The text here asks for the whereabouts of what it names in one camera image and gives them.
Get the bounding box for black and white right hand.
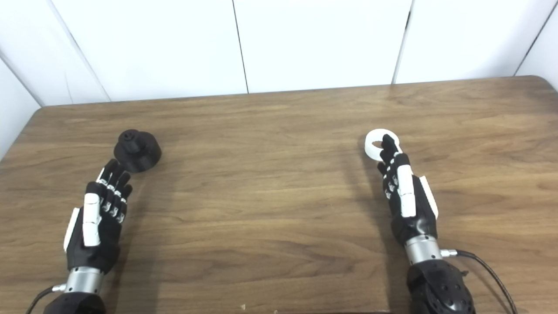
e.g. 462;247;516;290
378;134;439;247

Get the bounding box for round black stepped part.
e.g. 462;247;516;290
114;130;162;173

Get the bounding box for thick black right wrist cable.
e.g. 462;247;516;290
440;249;517;314

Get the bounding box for black and white left hand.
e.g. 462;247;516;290
64;159;133;274

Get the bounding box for white plastic ring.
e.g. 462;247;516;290
364;129;400;161

